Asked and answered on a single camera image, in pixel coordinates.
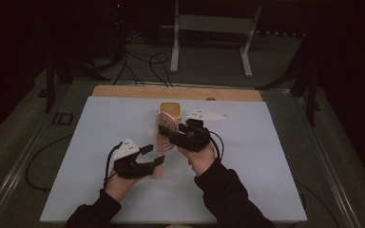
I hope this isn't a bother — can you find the right hand-held gripper black cable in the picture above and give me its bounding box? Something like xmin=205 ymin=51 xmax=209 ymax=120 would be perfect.
xmin=208 ymin=129 xmax=225 ymax=162

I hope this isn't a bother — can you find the pink hairbrush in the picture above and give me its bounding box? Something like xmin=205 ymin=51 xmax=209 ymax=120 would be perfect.
xmin=152 ymin=112 xmax=179 ymax=180

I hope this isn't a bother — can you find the white metal stand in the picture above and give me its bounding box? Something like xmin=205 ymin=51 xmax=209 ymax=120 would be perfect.
xmin=169 ymin=0 xmax=264 ymax=79

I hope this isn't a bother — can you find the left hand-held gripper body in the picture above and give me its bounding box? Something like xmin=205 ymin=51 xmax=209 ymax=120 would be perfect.
xmin=112 ymin=136 xmax=157 ymax=181

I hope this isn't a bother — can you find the black cable beside table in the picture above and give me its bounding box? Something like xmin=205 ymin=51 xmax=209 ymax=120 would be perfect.
xmin=294 ymin=180 xmax=341 ymax=228
xmin=24 ymin=134 xmax=74 ymax=192

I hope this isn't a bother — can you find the person's left hand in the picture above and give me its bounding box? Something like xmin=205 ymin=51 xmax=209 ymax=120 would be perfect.
xmin=104 ymin=170 xmax=141 ymax=203

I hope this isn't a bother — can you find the beige square wooden cup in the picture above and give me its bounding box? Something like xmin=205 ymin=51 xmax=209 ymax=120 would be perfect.
xmin=158 ymin=101 xmax=183 ymax=125

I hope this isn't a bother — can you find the hand-held gripper black cable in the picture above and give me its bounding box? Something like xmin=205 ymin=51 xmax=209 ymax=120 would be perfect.
xmin=208 ymin=129 xmax=225 ymax=162
xmin=103 ymin=142 xmax=124 ymax=190

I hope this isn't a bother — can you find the black metal stand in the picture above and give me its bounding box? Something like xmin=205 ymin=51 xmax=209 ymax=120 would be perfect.
xmin=255 ymin=29 xmax=322 ymax=127
xmin=37 ymin=53 xmax=112 ymax=114

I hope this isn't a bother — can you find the white table cover sheet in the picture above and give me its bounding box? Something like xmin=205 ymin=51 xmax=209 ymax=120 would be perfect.
xmin=39 ymin=95 xmax=308 ymax=224

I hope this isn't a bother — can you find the person's right hand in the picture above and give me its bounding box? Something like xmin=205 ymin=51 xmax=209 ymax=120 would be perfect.
xmin=177 ymin=143 xmax=218 ymax=177

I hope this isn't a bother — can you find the black floor bracket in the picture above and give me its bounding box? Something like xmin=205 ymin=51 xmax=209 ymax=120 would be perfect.
xmin=50 ymin=112 xmax=75 ymax=126

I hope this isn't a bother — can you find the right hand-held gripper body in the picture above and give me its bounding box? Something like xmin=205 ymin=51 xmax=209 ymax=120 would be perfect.
xmin=169 ymin=107 xmax=228 ymax=153

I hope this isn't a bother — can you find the left hand-held gripper black cable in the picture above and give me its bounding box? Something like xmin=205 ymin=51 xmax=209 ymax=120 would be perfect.
xmin=103 ymin=142 xmax=124 ymax=190

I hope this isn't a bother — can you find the black floor cables bundle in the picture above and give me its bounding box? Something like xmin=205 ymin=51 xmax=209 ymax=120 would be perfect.
xmin=112 ymin=29 xmax=175 ymax=88

